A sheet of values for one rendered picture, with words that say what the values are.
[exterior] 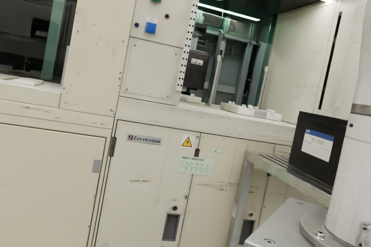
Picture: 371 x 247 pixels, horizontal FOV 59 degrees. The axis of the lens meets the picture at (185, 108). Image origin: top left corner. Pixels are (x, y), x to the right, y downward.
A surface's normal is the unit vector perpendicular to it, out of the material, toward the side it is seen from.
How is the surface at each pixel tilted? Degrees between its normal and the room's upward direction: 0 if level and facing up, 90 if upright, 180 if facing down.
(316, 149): 90
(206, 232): 90
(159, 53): 90
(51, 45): 90
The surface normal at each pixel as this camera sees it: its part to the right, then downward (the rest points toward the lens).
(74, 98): 0.26, 0.11
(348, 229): -0.82, -0.12
